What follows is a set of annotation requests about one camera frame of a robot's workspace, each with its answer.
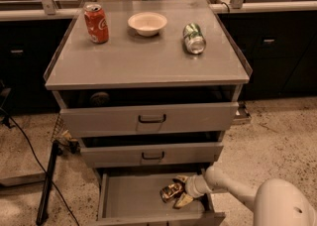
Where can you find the small wire cart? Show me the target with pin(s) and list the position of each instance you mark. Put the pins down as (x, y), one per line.
(62, 136)

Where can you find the grey drawer cabinet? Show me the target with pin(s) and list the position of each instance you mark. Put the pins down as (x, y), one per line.
(129, 60)

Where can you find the green soda can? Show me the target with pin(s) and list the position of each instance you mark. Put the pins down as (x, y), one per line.
(194, 40)

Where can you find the red soda can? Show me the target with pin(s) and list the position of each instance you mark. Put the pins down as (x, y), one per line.
(96, 23)

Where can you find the grey bottom drawer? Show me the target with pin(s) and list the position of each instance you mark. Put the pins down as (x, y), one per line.
(130, 197)

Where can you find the white bowl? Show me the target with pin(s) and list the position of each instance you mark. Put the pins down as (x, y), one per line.
(147, 24)

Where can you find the grey drawer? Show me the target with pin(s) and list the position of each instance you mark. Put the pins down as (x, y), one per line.
(146, 111)
(130, 197)
(151, 150)

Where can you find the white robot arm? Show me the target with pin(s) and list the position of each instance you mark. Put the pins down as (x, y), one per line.
(276, 202)

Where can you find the round dark object in drawer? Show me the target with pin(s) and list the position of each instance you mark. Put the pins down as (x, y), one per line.
(99, 99)

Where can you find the orange can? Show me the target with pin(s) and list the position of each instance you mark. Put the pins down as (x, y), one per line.
(171, 191)

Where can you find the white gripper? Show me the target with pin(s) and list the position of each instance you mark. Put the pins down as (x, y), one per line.
(192, 187)

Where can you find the black metal bar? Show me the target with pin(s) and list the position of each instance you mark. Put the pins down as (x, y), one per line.
(47, 187)

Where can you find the grey top drawer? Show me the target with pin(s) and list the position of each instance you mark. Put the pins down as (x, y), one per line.
(146, 111)

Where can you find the grey middle drawer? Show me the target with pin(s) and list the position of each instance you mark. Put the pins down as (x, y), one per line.
(151, 150)

